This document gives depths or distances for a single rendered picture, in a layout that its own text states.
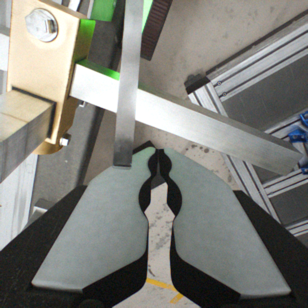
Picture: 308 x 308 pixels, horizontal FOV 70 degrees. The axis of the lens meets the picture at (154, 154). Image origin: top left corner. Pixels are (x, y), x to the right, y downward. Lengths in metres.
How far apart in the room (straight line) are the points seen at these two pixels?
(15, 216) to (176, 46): 0.83
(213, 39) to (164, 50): 0.20
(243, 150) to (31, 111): 0.20
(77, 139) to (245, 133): 0.25
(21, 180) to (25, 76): 0.39
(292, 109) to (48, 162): 0.85
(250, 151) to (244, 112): 0.67
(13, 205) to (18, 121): 0.48
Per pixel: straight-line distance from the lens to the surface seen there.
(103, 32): 0.33
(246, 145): 0.25
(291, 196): 1.23
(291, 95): 0.97
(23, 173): 0.57
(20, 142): 0.18
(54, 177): 0.44
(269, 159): 0.26
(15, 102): 0.21
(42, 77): 0.22
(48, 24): 0.20
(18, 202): 0.64
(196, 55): 1.04
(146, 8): 0.32
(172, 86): 1.05
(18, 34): 0.22
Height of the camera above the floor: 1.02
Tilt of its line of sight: 60 degrees down
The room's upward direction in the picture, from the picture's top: 178 degrees counter-clockwise
